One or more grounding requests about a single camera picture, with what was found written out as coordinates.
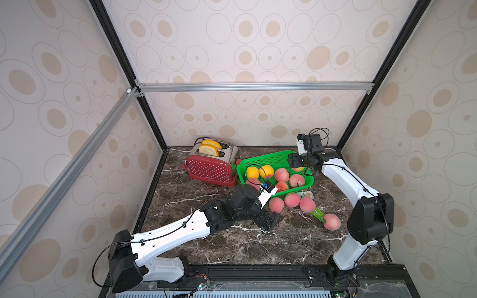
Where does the orange red wrinkled peach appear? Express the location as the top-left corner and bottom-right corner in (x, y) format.
(276, 181), (289, 192)

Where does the pink peach with stem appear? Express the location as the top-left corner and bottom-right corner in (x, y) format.
(246, 178), (262, 191)

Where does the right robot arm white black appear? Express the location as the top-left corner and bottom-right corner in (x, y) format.
(288, 134), (395, 276)

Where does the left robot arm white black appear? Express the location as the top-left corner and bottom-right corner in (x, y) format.
(104, 183), (283, 294)

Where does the green plastic basket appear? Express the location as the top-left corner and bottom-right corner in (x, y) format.
(236, 150), (314, 198)

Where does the white drycake snack packet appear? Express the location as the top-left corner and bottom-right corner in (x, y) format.
(298, 191), (314, 199)

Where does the green snack packet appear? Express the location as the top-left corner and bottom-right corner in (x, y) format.
(311, 208), (326, 223)

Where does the pink peach with leaf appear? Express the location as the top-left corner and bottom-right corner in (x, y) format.
(323, 214), (342, 231)

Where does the red polka dot toaster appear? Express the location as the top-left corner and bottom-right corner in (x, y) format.
(181, 137), (240, 187)

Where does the bread slice in toaster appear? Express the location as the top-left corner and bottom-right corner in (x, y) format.
(198, 145), (220, 157)
(200, 139), (222, 151)

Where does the horizontal aluminium bar back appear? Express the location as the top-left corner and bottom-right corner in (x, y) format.
(139, 81), (375, 93)

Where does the diagonal aluminium bar left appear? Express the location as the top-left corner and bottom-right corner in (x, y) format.
(1, 87), (140, 283)

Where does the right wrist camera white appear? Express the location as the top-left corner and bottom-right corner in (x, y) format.
(296, 134), (307, 155)

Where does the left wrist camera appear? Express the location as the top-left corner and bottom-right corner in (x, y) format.
(258, 181), (278, 209)

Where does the black front rail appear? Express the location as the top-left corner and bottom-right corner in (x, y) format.
(118, 264), (419, 298)

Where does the black frame post right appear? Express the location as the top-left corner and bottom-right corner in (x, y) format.
(336, 0), (432, 152)

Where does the black aluminium frame post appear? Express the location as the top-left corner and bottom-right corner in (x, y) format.
(88, 0), (168, 151)

